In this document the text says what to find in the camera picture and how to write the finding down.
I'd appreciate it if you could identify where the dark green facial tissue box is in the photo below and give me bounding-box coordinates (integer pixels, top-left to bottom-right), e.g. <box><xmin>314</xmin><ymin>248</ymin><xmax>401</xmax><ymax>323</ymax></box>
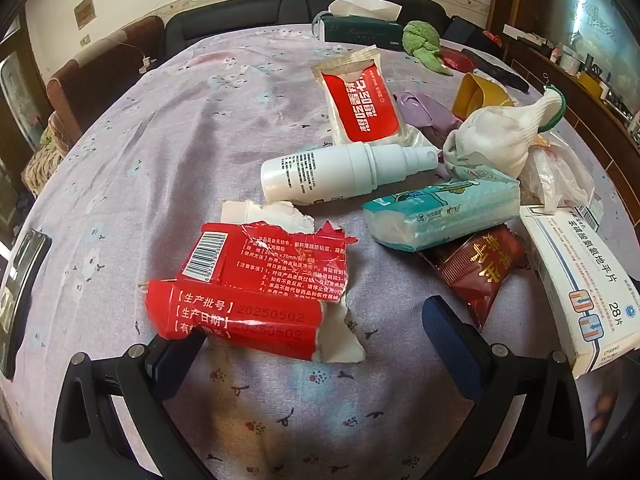
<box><xmin>312</xmin><ymin>0</ymin><xmax>405</xmax><ymax>51</ymax></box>

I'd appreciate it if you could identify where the clutter of small bottles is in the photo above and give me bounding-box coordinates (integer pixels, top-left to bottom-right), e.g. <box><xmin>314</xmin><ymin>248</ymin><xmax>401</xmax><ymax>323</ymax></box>
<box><xmin>505</xmin><ymin>22</ymin><xmax>640</xmax><ymax>126</ymax></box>

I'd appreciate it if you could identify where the black elongated case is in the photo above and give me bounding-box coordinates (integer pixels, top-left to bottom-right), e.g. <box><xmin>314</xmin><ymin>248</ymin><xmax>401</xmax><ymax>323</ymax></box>
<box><xmin>460</xmin><ymin>47</ymin><xmax>531</xmax><ymax>93</ymax></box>

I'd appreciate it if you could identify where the torn red cardboard box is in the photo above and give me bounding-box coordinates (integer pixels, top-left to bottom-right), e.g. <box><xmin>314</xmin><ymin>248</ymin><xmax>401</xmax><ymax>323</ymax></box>
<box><xmin>137</xmin><ymin>200</ymin><xmax>368</xmax><ymax>365</ymax></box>

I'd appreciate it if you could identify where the teal pocket tissue pack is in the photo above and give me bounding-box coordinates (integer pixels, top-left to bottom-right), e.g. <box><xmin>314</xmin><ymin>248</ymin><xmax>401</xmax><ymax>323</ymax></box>
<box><xmin>362</xmin><ymin>172</ymin><xmax>522</xmax><ymax>252</ymax></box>

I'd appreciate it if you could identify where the purple and red plastic bag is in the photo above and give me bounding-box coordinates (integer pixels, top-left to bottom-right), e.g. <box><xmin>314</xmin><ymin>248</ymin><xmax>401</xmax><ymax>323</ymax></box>
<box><xmin>395</xmin><ymin>91</ymin><xmax>463</xmax><ymax>148</ymax></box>

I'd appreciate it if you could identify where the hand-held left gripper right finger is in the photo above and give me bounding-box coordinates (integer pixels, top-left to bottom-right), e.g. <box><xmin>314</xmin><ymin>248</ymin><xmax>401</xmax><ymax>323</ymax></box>
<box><xmin>421</xmin><ymin>295</ymin><xmax>587</xmax><ymax>480</ymax></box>

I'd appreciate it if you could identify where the crumpled clear plastic bag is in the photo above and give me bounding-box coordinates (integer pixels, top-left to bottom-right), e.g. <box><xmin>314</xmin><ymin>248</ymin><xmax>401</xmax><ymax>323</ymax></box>
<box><xmin>520</xmin><ymin>130</ymin><xmax>596</xmax><ymax>211</ymax></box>

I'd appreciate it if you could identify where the white charger with cable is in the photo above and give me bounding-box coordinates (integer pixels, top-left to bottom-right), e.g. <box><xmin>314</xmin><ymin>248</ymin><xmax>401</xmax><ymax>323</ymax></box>
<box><xmin>105</xmin><ymin>30</ymin><xmax>157</xmax><ymax>72</ymax></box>

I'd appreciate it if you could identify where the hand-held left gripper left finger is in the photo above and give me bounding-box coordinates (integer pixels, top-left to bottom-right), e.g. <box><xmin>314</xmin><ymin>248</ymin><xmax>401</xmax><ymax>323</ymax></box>
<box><xmin>51</xmin><ymin>332</ymin><xmax>211</xmax><ymax>480</ymax></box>

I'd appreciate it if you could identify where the black smartphone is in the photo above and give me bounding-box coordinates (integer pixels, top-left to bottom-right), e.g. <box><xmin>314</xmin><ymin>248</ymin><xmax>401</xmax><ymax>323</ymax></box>
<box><xmin>0</xmin><ymin>230</ymin><xmax>52</xmax><ymax>380</ymax></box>

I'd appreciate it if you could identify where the white spray bottle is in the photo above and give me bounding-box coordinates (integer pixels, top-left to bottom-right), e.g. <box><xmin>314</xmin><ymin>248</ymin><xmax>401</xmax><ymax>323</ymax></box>
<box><xmin>260</xmin><ymin>141</ymin><xmax>441</xmax><ymax>207</ymax></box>

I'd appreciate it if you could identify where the brown armchair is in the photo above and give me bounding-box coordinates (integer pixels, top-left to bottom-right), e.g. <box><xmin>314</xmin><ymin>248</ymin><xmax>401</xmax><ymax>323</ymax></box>
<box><xmin>46</xmin><ymin>15</ymin><xmax>166</xmax><ymax>133</ymax></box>

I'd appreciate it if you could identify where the patterned brown cushion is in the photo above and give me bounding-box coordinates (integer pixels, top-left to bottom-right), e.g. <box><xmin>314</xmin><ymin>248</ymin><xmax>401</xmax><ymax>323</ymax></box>
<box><xmin>22</xmin><ymin>125</ymin><xmax>68</xmax><ymax>196</ymax></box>

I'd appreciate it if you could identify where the green towel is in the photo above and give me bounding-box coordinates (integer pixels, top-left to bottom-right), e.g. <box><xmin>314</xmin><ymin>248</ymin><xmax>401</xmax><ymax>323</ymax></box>
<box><xmin>402</xmin><ymin>21</ymin><xmax>454</xmax><ymax>77</ymax></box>

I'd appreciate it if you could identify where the purple floral tablecloth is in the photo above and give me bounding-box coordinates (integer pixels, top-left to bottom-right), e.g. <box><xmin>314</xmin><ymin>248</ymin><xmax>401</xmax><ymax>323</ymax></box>
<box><xmin>0</xmin><ymin>22</ymin><xmax>640</xmax><ymax>480</ymax></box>

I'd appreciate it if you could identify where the red foil packet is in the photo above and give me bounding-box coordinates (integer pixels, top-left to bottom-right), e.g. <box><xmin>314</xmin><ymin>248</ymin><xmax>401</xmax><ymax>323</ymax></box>
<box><xmin>439</xmin><ymin>46</ymin><xmax>476</xmax><ymax>73</ymax></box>

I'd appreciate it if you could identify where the red white wet wipe packet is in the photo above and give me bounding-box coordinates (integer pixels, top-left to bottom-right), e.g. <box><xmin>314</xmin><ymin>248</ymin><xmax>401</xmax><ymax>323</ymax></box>
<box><xmin>310</xmin><ymin>45</ymin><xmax>431</xmax><ymax>151</ymax></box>

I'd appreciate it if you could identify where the black leather sofa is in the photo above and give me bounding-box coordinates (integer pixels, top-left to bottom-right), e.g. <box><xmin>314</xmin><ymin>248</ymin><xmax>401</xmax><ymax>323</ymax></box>
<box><xmin>164</xmin><ymin>0</ymin><xmax>451</xmax><ymax>58</ymax></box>

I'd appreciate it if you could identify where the white medicine box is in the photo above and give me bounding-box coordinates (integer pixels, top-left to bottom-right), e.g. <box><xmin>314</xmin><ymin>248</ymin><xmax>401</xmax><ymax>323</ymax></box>
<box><xmin>518</xmin><ymin>204</ymin><xmax>640</xmax><ymax>380</ymax></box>

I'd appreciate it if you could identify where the wooden sideboard cabinet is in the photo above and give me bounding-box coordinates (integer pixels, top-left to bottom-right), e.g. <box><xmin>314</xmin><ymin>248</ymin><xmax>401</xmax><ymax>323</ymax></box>
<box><xmin>487</xmin><ymin>22</ymin><xmax>640</xmax><ymax>221</ymax></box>

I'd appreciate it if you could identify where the yellow tape dispenser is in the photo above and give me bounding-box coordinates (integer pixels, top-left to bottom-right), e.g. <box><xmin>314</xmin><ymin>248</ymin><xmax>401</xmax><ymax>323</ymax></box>
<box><xmin>451</xmin><ymin>72</ymin><xmax>516</xmax><ymax>121</ymax></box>

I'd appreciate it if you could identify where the dark red snack packet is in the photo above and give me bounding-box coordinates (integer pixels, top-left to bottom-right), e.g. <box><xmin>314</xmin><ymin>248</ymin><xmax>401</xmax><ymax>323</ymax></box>
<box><xmin>420</xmin><ymin>225</ymin><xmax>531</xmax><ymax>331</ymax></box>

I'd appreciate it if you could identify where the white sock with green cuff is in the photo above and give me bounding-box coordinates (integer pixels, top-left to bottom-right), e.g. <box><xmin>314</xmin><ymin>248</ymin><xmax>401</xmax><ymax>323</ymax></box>
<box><xmin>442</xmin><ymin>87</ymin><xmax>567</xmax><ymax>181</ymax></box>

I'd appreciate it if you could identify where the dark blue bag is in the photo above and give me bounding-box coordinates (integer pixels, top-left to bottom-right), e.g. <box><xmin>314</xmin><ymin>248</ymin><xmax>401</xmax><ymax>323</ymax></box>
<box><xmin>442</xmin><ymin>15</ymin><xmax>493</xmax><ymax>51</ymax></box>

